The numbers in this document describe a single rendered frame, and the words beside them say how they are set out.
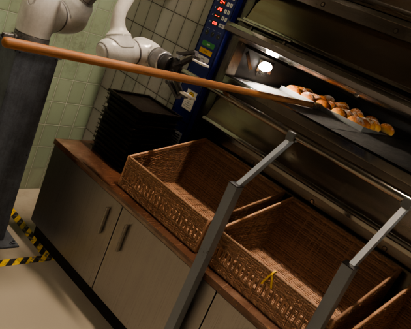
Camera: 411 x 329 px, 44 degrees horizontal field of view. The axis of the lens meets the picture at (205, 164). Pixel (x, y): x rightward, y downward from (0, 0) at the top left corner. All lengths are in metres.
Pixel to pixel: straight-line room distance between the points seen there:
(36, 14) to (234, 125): 1.03
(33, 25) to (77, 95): 0.96
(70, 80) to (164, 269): 1.50
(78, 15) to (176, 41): 0.61
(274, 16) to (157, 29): 0.78
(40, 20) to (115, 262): 1.10
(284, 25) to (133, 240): 1.19
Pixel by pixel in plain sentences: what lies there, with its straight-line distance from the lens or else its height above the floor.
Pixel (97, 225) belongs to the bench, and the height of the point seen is 0.38.
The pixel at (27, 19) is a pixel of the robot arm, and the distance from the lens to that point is 2.37.
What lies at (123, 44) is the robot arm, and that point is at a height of 1.21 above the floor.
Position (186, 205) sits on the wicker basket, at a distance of 2.04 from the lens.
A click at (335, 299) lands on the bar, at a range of 1.60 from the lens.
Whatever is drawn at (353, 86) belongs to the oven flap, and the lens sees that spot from 2.05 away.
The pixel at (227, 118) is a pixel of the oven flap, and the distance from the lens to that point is 2.53.
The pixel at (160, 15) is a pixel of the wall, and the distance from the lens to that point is 2.98.
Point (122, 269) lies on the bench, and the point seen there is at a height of 0.31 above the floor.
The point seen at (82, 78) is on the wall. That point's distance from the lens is 3.20.
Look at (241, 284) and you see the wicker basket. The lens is 1.91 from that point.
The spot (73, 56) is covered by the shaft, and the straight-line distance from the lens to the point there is 1.57.
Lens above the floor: 1.49
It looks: 17 degrees down
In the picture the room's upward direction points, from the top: 23 degrees clockwise
